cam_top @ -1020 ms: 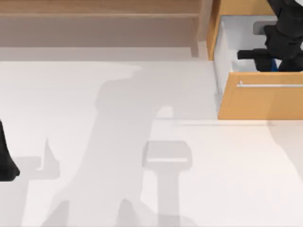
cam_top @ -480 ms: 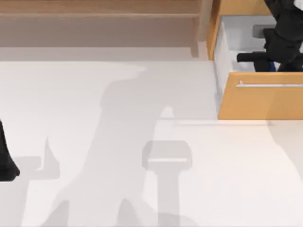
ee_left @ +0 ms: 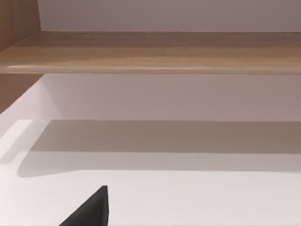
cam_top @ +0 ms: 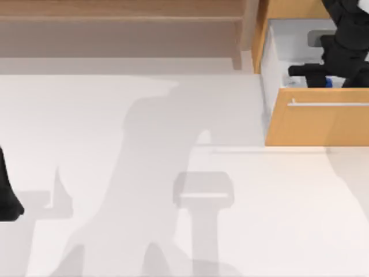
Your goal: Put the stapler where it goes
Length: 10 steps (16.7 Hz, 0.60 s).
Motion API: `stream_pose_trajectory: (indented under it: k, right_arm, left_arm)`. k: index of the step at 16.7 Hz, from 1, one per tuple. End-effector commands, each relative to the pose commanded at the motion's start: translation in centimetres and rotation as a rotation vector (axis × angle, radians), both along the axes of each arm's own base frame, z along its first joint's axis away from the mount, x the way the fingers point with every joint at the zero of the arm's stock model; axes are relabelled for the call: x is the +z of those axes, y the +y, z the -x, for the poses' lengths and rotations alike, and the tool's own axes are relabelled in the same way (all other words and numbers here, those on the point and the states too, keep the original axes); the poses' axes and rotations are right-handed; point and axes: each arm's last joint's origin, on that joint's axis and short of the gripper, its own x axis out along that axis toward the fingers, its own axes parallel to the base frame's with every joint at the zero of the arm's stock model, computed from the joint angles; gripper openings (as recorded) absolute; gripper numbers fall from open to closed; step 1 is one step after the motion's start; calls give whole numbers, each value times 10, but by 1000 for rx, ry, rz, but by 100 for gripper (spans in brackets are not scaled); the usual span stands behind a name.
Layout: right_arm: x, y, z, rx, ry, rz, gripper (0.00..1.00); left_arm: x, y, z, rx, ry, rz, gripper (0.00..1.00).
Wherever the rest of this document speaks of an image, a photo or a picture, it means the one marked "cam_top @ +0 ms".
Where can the wooden open shelf unit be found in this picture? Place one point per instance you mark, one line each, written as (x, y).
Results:
(121, 34)

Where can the pulled-out drawer grey inside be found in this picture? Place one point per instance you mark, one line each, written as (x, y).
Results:
(276, 57)

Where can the small blue object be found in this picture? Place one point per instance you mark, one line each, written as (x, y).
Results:
(329, 82)

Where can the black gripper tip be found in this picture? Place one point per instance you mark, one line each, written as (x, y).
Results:
(8, 199)

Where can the pale wooden drawer front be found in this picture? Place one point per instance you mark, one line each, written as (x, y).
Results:
(317, 127)

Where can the wooden cupboard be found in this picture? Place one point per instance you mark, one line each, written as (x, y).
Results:
(291, 8)

